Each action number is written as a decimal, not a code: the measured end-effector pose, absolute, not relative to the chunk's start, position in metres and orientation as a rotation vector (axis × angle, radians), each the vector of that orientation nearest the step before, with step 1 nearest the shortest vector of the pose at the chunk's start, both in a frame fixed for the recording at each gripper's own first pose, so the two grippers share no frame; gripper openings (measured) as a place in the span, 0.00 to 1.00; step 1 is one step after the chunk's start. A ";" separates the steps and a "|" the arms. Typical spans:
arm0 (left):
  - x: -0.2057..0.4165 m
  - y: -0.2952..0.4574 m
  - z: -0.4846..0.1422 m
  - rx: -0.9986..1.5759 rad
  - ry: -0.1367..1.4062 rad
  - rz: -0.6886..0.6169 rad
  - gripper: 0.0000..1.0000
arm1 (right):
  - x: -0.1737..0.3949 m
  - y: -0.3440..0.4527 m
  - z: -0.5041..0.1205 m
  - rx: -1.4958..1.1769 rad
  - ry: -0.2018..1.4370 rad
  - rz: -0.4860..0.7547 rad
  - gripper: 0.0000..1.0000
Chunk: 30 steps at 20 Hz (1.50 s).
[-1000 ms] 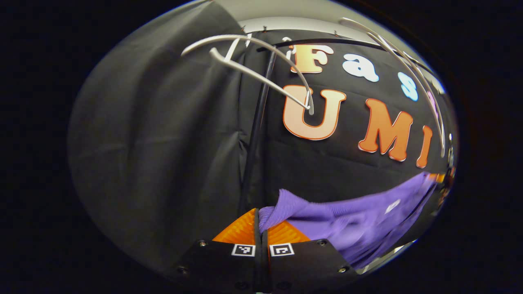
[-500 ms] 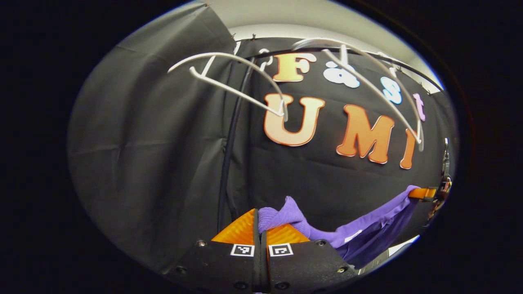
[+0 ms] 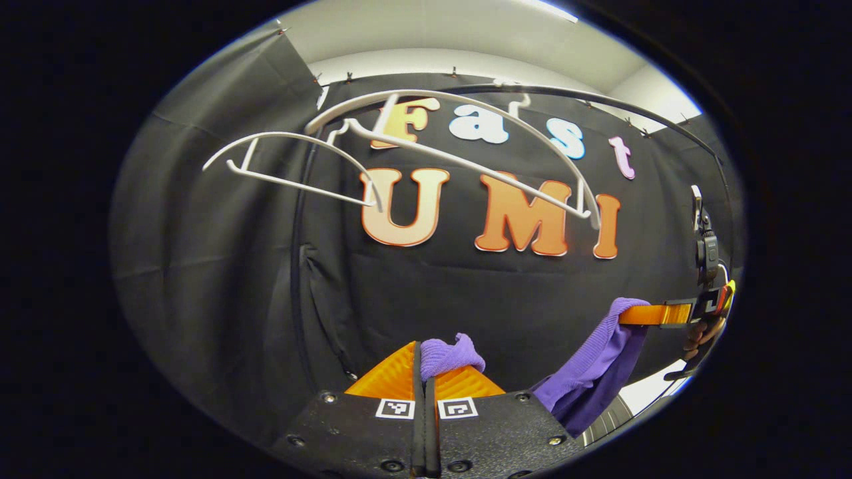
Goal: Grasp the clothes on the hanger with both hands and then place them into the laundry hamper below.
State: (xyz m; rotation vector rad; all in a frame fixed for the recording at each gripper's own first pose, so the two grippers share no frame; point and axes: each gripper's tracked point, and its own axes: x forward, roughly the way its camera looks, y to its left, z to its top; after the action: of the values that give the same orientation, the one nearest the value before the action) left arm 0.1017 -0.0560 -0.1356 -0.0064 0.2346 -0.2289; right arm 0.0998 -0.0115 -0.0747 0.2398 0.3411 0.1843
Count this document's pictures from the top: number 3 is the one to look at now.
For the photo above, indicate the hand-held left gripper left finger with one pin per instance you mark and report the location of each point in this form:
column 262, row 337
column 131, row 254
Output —
column 359, row 439

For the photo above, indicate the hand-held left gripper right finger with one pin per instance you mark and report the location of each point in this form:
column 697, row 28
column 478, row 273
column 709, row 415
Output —
column 499, row 439

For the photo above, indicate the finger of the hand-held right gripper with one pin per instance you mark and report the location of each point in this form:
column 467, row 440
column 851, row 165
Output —
column 655, row 314

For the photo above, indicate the white clothes hanger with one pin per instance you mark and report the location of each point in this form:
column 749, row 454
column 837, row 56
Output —
column 279, row 134
column 413, row 94

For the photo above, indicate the row of small backdrop clips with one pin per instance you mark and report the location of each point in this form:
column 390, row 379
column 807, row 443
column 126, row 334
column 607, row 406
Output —
column 347, row 77

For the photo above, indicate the black clothes rack rail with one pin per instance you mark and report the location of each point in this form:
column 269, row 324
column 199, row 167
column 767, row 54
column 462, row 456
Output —
column 566, row 93

